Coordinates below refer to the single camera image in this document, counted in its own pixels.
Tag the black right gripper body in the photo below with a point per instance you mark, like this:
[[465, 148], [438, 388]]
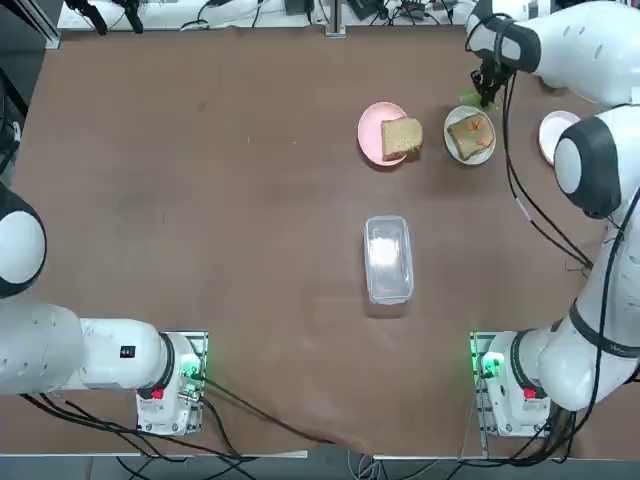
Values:
[[492, 65]]

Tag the green lettuce leaf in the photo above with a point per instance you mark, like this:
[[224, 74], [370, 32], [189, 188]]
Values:
[[470, 97]]

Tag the orange carrot slice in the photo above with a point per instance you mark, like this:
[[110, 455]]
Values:
[[484, 143]]

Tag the green bowl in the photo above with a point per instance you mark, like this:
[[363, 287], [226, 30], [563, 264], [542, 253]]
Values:
[[552, 85]]

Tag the brown bread slice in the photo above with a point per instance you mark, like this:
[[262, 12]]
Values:
[[401, 140], [467, 142]]

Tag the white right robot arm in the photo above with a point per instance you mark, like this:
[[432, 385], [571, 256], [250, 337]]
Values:
[[590, 200]]

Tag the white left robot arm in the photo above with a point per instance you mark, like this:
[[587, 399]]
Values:
[[50, 350]]

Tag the pale plate under lettuce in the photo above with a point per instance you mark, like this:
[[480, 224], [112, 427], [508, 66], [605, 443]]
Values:
[[547, 135]]

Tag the white plate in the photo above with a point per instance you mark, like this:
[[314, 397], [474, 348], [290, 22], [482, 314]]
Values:
[[452, 152]]

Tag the pink plate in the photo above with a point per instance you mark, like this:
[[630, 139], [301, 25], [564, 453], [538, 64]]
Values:
[[370, 135]]

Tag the clear plastic container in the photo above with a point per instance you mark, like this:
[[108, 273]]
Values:
[[387, 260]]

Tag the black tripod leg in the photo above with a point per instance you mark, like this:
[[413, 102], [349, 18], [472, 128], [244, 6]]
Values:
[[95, 15], [132, 15]]

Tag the aluminium camera post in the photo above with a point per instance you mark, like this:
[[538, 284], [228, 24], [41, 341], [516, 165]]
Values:
[[335, 20]]

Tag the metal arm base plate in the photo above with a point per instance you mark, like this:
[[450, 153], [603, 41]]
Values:
[[197, 350], [477, 360]]

